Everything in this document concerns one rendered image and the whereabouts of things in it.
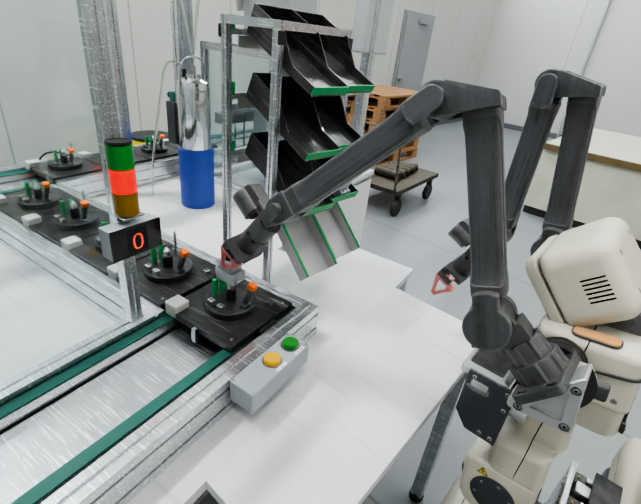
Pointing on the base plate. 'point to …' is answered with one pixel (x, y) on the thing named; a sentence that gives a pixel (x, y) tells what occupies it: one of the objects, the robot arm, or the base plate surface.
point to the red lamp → (123, 182)
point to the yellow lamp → (126, 205)
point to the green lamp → (119, 157)
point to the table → (350, 411)
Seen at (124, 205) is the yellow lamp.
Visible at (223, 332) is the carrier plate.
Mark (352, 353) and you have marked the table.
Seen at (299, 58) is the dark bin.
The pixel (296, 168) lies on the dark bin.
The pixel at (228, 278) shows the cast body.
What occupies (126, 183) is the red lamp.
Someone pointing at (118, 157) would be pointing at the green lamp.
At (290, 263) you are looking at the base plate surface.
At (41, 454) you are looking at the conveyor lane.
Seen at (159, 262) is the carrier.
